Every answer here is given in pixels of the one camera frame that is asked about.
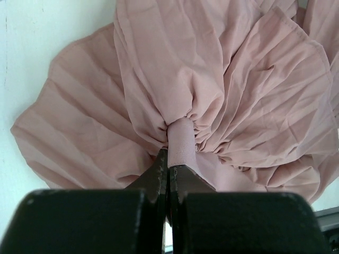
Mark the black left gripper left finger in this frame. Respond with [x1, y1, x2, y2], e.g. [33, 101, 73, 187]
[1, 149, 167, 253]

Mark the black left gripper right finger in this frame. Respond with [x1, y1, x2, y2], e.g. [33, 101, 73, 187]
[168, 166, 331, 253]

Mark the pink pleated skirt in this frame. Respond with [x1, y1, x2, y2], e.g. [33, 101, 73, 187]
[11, 1, 338, 202]

